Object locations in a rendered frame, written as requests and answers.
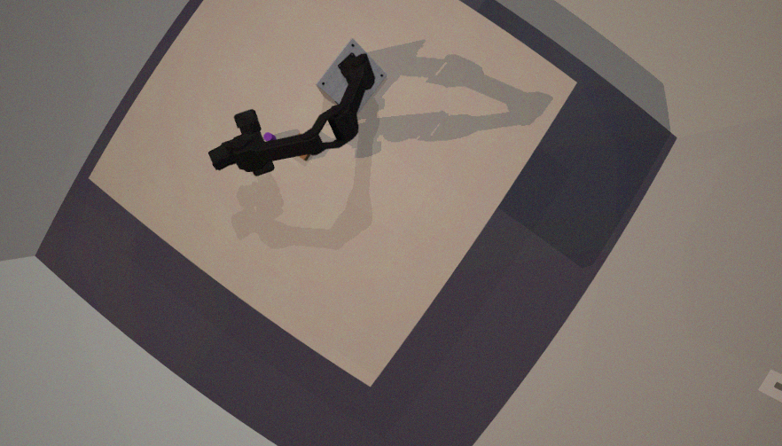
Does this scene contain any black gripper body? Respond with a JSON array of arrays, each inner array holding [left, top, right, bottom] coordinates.
[[234, 109, 275, 176]]

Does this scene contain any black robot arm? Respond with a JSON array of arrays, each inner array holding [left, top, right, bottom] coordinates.
[[208, 52, 375, 172]]

